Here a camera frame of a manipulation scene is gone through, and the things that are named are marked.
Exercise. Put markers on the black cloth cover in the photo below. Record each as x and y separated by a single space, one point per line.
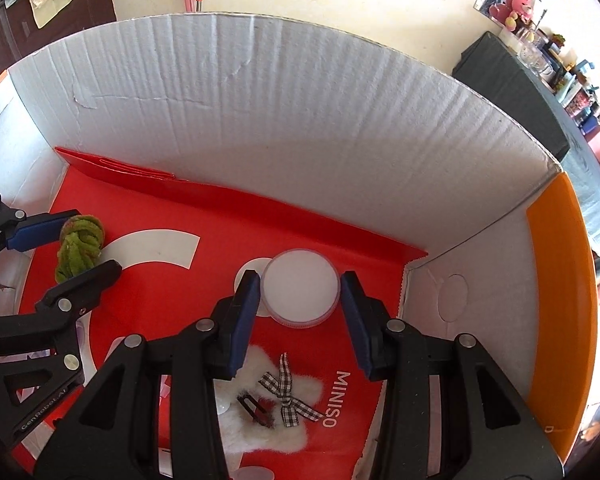
510 90

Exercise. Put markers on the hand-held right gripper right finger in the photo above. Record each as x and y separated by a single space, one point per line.
355 320

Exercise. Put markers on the row of toiletry bottles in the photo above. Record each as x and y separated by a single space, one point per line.
575 90

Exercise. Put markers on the white fluffy rabbit hair clip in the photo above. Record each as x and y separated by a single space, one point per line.
260 425

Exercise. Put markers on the pink rabbit plush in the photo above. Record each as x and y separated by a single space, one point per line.
517 5

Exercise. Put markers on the green chenille scrunchie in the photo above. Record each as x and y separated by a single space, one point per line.
80 245

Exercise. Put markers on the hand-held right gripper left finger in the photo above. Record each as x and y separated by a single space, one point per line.
242 320

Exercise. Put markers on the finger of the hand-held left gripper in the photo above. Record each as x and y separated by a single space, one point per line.
40 230
80 290

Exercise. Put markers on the white round tin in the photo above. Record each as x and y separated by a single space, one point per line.
300 285

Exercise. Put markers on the red paper bag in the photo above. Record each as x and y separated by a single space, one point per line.
180 230

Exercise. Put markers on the orange cardboard box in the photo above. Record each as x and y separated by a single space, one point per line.
280 135

